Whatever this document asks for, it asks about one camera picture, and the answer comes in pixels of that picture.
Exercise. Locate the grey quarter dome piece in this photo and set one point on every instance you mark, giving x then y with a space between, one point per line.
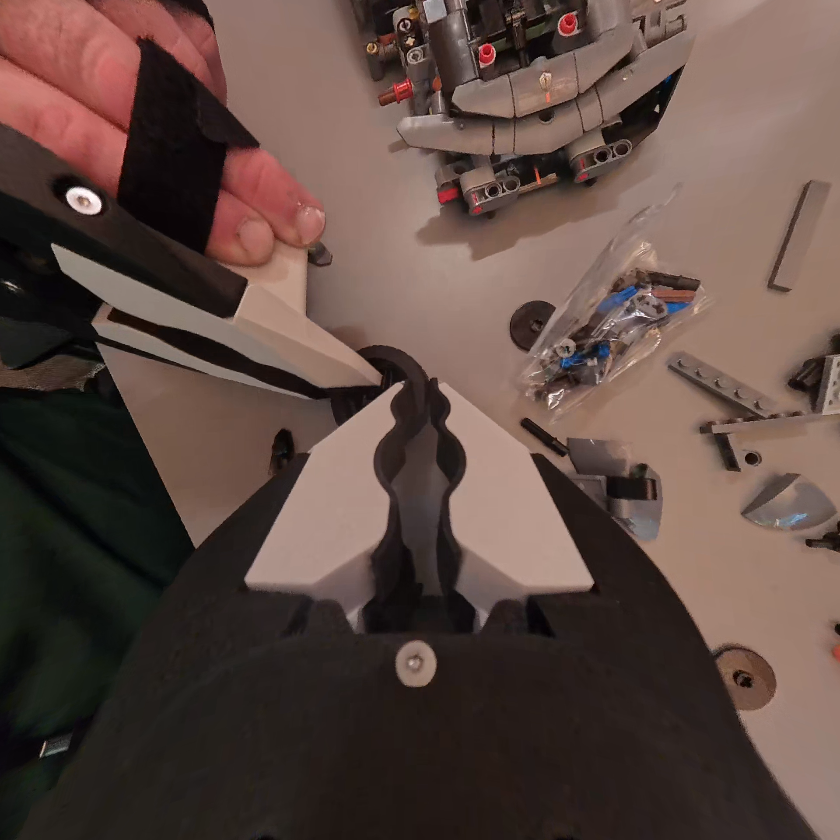
787 504

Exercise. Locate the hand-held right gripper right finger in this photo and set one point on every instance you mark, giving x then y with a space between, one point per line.
518 525

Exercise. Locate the grey lego car model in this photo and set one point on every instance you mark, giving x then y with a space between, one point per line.
525 98

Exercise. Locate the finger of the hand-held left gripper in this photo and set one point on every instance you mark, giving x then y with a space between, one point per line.
289 328
164 348

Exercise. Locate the pile of grey lego pieces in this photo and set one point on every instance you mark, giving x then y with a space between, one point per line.
722 387

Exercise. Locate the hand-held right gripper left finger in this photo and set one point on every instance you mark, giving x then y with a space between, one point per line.
315 525

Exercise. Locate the person's left hand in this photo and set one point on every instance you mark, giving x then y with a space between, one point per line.
65 72

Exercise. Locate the long grey tile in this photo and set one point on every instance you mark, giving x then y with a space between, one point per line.
797 236

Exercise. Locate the dark round disc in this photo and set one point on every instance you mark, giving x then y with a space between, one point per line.
745 676
525 325

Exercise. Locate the black curved slope piece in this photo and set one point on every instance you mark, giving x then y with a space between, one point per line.
282 451

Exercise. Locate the black axle pin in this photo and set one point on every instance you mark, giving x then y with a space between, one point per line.
544 436

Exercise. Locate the black spoked rim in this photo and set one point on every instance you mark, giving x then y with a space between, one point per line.
390 379

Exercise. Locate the small dark grey piece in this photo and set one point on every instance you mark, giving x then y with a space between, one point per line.
320 254

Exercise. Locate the black rubber tyre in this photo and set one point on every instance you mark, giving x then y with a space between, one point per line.
408 364

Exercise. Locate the clear bag of small parts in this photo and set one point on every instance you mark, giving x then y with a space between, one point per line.
610 328

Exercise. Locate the grey wheel arch assembly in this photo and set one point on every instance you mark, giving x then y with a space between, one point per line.
610 485

